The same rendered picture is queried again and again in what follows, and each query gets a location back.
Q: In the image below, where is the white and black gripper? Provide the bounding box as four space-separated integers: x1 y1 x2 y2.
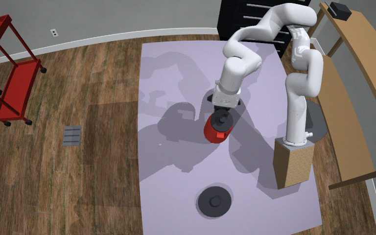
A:
207 84 241 111

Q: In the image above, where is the dark grey round disk with center stud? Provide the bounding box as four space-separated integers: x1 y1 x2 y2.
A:
198 186 232 217

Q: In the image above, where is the red kettle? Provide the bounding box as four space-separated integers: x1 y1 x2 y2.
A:
204 106 233 143

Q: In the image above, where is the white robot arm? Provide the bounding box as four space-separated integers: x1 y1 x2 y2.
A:
215 3 324 146

